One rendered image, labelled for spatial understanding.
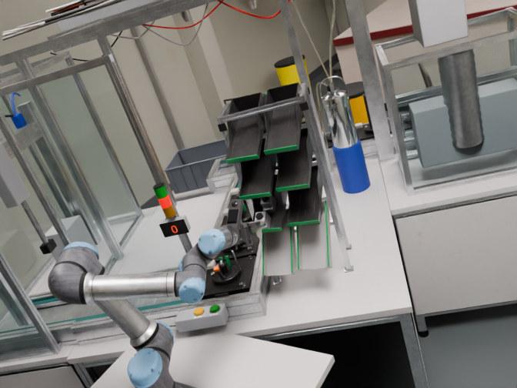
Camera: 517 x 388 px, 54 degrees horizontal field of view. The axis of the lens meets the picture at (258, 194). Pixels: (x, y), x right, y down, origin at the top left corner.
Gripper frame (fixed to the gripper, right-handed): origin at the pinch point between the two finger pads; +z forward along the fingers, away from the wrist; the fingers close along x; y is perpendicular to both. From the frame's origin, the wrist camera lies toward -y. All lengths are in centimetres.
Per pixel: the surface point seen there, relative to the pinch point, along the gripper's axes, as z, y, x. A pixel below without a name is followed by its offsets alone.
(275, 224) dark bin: 16.8, 3.4, 3.0
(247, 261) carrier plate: 35.6, 20.9, -19.7
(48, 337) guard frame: -4, 43, -103
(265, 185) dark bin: 11.1, -12.5, 3.3
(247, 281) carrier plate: 22.2, 27.1, -14.8
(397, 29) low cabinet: 415, -159, 23
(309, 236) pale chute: 28.2, 10.9, 13.3
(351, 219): 81, 11, 20
